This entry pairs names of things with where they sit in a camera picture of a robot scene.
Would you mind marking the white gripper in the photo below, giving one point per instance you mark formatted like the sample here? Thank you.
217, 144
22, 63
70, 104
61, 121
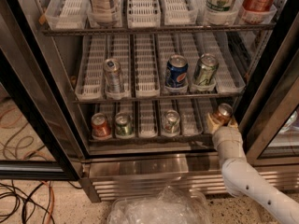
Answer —
224, 138

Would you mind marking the orange soda can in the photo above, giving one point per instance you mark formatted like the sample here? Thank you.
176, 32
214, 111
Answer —
223, 113

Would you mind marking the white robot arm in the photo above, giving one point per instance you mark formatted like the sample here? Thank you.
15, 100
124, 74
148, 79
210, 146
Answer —
240, 178

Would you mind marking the green white soda can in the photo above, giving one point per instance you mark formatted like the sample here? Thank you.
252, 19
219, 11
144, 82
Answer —
171, 121

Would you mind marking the green can middle shelf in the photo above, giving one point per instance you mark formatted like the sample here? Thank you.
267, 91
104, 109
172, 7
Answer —
205, 69

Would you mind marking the blue pepsi can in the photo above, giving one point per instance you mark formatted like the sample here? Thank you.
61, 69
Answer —
176, 71

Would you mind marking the stainless steel fridge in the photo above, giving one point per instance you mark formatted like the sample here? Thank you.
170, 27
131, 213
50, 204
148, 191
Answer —
252, 62

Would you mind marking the green soda can bottom shelf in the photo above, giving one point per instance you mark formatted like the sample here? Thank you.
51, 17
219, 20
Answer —
123, 125

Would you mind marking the red soda can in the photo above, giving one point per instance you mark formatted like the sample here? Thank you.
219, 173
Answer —
100, 125

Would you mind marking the silver soda can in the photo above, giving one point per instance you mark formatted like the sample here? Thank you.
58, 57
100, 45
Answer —
113, 75

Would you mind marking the beige bottle top shelf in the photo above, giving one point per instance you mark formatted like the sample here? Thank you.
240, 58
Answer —
105, 11

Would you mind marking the open glass fridge door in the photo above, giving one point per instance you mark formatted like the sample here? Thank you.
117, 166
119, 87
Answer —
32, 74

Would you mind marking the clear plastic bag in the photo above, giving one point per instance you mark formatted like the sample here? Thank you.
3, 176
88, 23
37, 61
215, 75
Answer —
169, 206

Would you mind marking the bottom wire shelf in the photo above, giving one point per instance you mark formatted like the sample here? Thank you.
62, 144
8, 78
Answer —
157, 139

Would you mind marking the wire shelf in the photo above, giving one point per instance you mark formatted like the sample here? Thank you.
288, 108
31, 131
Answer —
161, 97
160, 30
157, 139

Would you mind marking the middle wire shelf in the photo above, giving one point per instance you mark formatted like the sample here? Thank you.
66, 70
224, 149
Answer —
161, 97

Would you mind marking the top wire shelf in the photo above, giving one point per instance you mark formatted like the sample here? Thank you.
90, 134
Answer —
160, 30

